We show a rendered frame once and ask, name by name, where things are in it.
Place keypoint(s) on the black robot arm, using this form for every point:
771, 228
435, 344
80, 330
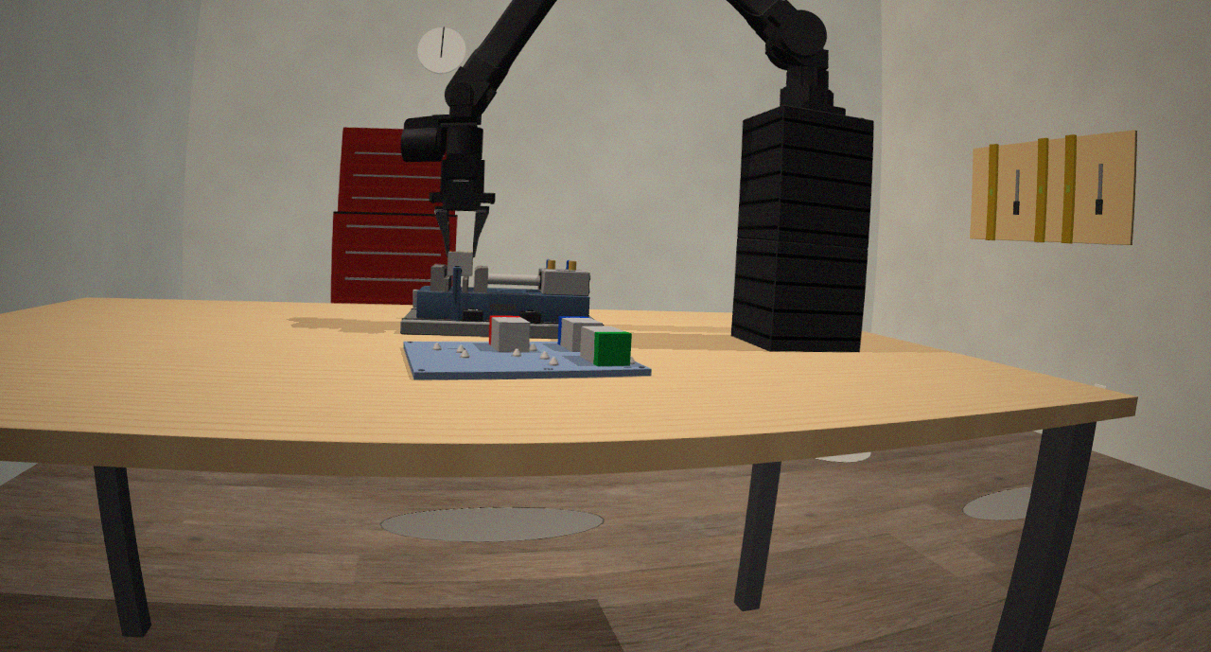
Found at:
797, 36

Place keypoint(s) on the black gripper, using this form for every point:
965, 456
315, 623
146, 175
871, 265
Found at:
461, 203

